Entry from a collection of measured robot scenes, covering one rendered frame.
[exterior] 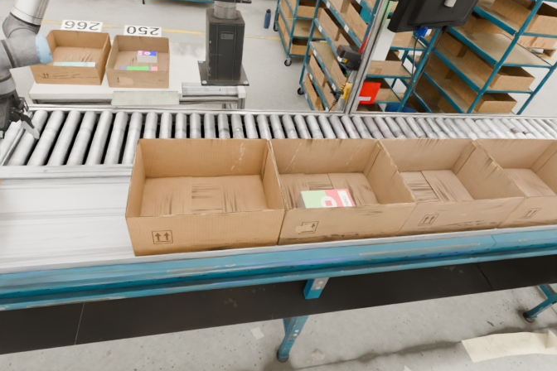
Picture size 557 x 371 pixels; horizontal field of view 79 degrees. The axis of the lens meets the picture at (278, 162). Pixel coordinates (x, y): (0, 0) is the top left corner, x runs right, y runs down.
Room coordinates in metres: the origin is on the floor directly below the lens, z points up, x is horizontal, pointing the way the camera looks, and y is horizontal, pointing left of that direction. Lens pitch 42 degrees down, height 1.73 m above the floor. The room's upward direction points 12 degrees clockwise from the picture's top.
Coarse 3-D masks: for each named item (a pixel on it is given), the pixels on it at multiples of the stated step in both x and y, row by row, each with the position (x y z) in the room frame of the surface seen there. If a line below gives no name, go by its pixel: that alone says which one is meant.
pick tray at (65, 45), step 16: (64, 32) 1.63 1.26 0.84; (80, 32) 1.66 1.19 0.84; (96, 32) 1.69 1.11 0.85; (64, 48) 1.61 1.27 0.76; (80, 48) 1.64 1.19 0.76; (96, 48) 1.68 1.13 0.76; (48, 64) 1.43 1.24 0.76; (96, 64) 1.52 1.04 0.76; (48, 80) 1.28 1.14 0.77; (64, 80) 1.30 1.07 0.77; (80, 80) 1.32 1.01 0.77; (96, 80) 1.35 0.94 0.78
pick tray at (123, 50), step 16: (112, 48) 1.57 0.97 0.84; (128, 48) 1.72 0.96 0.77; (144, 48) 1.75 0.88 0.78; (160, 48) 1.78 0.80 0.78; (112, 64) 1.50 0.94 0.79; (128, 64) 1.59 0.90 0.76; (144, 64) 1.62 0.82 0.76; (160, 64) 1.65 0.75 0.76; (112, 80) 1.36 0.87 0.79; (128, 80) 1.38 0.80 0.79; (144, 80) 1.41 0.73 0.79; (160, 80) 1.43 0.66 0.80
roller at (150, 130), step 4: (152, 112) 1.23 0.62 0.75; (148, 116) 1.20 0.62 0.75; (152, 116) 1.20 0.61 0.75; (156, 116) 1.22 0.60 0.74; (148, 120) 1.17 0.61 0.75; (152, 120) 1.17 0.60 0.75; (156, 120) 1.19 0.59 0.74; (148, 124) 1.14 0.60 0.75; (152, 124) 1.15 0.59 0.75; (156, 124) 1.17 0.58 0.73; (148, 128) 1.11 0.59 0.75; (152, 128) 1.12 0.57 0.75; (156, 128) 1.15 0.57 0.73; (144, 132) 1.09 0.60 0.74; (148, 132) 1.09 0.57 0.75; (152, 132) 1.10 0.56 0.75; (144, 136) 1.07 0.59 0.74; (148, 136) 1.07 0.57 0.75; (152, 136) 1.08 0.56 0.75
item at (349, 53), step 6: (342, 48) 1.58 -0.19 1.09; (348, 48) 1.58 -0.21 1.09; (354, 48) 1.60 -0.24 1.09; (342, 54) 1.56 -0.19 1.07; (348, 54) 1.57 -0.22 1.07; (354, 54) 1.58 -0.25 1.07; (360, 54) 1.59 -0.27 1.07; (348, 60) 1.59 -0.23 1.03; (354, 60) 1.59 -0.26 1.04; (348, 66) 1.59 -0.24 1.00
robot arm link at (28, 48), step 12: (12, 36) 0.97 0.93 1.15; (24, 36) 0.96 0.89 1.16; (36, 36) 0.97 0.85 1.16; (12, 48) 0.90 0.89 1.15; (24, 48) 0.92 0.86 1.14; (36, 48) 0.94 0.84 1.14; (48, 48) 0.97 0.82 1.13; (12, 60) 0.88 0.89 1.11; (24, 60) 0.91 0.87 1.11; (36, 60) 0.93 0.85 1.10; (48, 60) 0.96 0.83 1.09
